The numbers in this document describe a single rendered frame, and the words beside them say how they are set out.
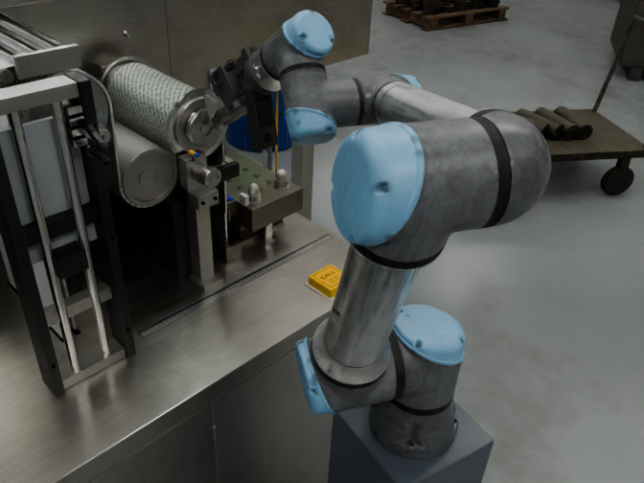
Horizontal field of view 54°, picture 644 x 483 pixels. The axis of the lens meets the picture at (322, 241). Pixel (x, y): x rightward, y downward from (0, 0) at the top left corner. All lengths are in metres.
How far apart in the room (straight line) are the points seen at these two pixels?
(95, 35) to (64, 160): 0.54
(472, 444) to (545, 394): 1.46
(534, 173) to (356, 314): 0.28
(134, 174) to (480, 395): 1.66
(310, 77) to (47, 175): 0.43
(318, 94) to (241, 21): 0.79
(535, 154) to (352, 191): 0.18
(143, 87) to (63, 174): 0.36
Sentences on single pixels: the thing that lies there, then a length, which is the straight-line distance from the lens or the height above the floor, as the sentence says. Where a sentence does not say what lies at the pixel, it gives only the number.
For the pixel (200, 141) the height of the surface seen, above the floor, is 1.23.
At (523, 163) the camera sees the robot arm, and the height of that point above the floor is 1.50.
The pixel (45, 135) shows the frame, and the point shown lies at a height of 1.36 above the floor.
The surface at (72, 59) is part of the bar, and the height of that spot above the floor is 1.44.
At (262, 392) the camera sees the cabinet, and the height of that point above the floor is 0.75.
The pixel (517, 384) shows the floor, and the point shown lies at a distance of 2.58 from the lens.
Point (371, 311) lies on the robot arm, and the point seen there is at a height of 1.28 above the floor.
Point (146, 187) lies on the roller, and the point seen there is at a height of 1.16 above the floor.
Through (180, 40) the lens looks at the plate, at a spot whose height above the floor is 1.31.
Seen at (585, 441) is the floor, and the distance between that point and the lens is 2.48.
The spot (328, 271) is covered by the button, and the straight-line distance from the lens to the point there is 1.41.
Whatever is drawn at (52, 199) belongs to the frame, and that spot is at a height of 1.26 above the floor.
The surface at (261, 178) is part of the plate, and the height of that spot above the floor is 1.03.
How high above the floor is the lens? 1.76
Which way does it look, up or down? 34 degrees down
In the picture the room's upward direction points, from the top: 3 degrees clockwise
